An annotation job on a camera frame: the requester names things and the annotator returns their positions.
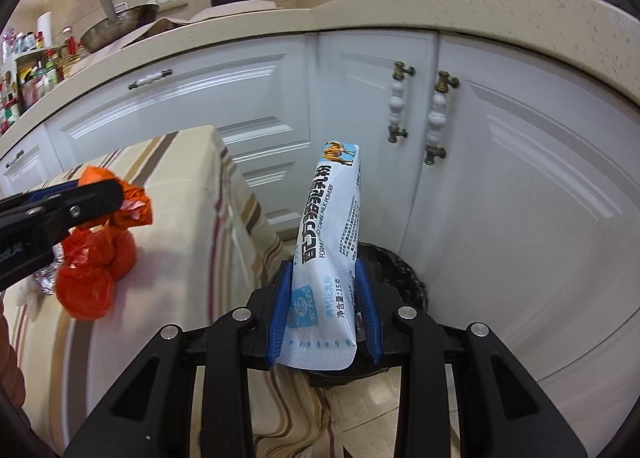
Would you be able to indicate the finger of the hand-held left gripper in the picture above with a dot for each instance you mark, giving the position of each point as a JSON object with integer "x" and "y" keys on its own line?
{"x": 95, "y": 200}

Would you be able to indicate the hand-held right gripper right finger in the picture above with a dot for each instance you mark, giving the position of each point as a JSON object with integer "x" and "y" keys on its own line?
{"x": 367, "y": 313}

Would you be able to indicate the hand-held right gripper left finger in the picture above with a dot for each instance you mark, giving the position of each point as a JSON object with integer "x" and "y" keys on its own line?
{"x": 277, "y": 320}

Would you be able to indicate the black trash bin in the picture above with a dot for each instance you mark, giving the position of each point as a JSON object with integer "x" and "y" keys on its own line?
{"x": 402, "y": 283}

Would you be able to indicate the orange plastic bag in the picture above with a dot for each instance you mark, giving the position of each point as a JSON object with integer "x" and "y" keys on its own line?
{"x": 95, "y": 278}

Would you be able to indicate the white milk powder sachet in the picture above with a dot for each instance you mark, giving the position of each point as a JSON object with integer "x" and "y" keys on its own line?
{"x": 325, "y": 248}

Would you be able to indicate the crumpled silver foil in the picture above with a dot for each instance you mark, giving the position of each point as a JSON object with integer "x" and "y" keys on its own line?
{"x": 47, "y": 278}

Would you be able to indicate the small white drawer front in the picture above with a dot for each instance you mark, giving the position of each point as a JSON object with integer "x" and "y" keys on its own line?
{"x": 30, "y": 172}

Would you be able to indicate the striped tablecloth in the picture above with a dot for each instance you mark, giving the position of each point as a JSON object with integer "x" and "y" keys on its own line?
{"x": 175, "y": 188}

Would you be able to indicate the row of condiment bottles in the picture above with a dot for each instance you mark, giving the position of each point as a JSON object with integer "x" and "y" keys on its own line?
{"x": 35, "y": 72}

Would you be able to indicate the wide white drawer front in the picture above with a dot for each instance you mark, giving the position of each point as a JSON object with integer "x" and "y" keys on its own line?
{"x": 200, "y": 102}

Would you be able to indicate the steel wok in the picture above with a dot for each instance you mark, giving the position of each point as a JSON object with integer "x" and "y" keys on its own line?
{"x": 117, "y": 27}

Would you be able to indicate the narrow white cabinet door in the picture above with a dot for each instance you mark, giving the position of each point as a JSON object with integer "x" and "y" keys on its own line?
{"x": 360, "y": 137}

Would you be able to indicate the paper towel roll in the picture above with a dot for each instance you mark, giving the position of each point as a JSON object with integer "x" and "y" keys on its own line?
{"x": 45, "y": 30}

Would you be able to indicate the beige stove cover cloth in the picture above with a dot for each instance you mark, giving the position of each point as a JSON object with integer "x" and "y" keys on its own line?
{"x": 165, "y": 27}

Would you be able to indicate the steel spatula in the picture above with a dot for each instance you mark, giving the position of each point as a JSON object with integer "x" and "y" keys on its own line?
{"x": 107, "y": 2}

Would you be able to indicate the beige stone countertop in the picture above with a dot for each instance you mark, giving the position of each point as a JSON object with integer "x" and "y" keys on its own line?
{"x": 350, "y": 12}

